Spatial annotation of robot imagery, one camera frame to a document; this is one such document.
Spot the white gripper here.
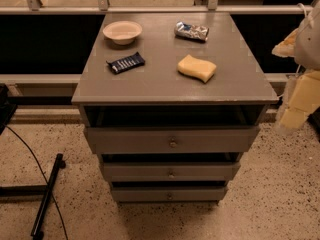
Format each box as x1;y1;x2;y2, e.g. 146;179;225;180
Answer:
276;71;320;131

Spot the grey drawer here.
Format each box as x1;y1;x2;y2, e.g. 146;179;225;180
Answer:
111;186;227;202
101;162;240;182
84;126;259;154

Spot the grey wooden drawer cabinet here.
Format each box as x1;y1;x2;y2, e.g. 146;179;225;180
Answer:
72;12;277;189

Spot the grey top drawer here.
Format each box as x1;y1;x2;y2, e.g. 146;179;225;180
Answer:
84;126;259;154

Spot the grey bottom drawer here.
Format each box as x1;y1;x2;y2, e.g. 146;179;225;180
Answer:
111;186;227;202

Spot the yellow sponge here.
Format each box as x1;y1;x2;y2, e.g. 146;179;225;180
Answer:
177;55;217;83

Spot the silver crumpled chip bag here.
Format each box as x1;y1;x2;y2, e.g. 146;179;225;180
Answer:
174;21;209;42

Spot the dark blue snack packet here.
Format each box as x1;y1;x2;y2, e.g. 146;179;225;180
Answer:
106;52;145;74

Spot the white ceramic bowl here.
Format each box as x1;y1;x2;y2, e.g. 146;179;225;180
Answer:
102;21;142;45

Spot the black metal stand base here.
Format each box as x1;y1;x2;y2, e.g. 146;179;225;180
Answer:
0;153;66;240

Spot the black floor cable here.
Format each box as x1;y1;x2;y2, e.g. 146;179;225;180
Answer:
5;125;69;240

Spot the metal railing frame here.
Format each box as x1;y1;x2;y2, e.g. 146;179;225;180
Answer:
0;0;320;16

